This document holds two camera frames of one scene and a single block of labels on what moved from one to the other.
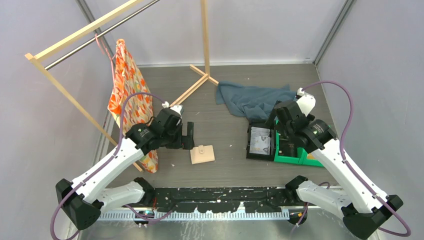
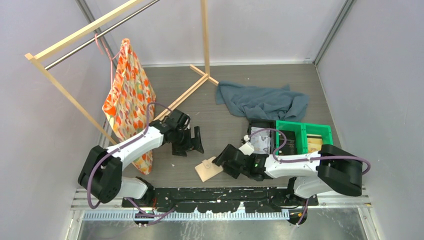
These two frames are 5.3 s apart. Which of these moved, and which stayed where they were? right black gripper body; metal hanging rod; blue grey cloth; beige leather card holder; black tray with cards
Moved: beige leather card holder; right black gripper body
Stayed: black tray with cards; metal hanging rod; blue grey cloth
